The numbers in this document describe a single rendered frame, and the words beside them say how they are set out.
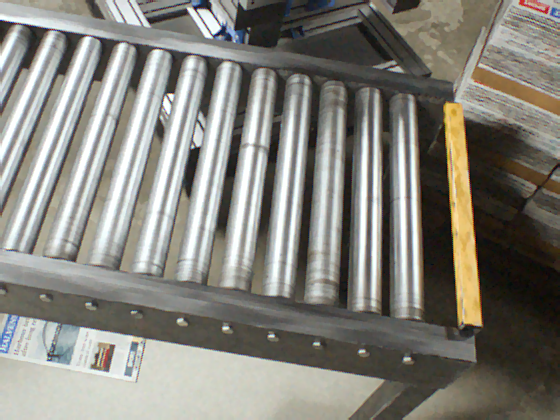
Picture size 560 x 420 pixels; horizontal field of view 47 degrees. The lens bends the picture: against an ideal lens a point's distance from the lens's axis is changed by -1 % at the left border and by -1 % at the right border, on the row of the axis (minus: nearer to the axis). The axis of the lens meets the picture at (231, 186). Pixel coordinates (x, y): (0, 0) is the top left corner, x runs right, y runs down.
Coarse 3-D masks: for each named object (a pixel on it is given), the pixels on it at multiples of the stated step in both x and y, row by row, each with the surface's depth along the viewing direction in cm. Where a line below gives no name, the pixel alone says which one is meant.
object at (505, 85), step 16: (496, 16) 160; (480, 80) 150; (496, 80) 148; (512, 80) 146; (528, 96) 147; (544, 96) 145; (496, 160) 165; (528, 176) 164; (544, 176) 162; (432, 192) 185; (496, 224) 182; (528, 240) 181
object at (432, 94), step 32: (64, 32) 118; (96, 32) 118; (128, 32) 119; (160, 32) 120; (64, 64) 125; (256, 64) 118; (288, 64) 119; (320, 64) 120; (352, 64) 121; (352, 96) 122; (384, 96) 120; (416, 96) 119; (448, 96) 119; (384, 128) 128
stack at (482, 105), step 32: (512, 0) 136; (544, 0) 135; (480, 32) 180; (512, 32) 137; (544, 32) 134; (480, 64) 147; (512, 64) 143; (544, 64) 140; (480, 96) 153; (512, 96) 150; (480, 128) 160; (512, 128) 156; (544, 128) 152; (480, 160) 169; (512, 160) 163; (544, 160) 159; (448, 192) 182; (480, 192) 177; (512, 192) 172; (544, 192) 165; (480, 224) 185; (512, 224) 179; (544, 224) 174; (480, 256) 195; (544, 256) 184
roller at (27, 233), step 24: (96, 48) 117; (72, 72) 113; (96, 72) 116; (72, 96) 109; (48, 120) 107; (72, 120) 108; (48, 144) 103; (48, 168) 101; (24, 192) 98; (48, 192) 100; (24, 216) 95; (0, 240) 94; (24, 240) 94
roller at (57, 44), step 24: (48, 48) 115; (48, 72) 113; (24, 96) 108; (48, 96) 112; (24, 120) 106; (0, 144) 102; (24, 144) 104; (0, 168) 100; (0, 192) 98; (0, 216) 98
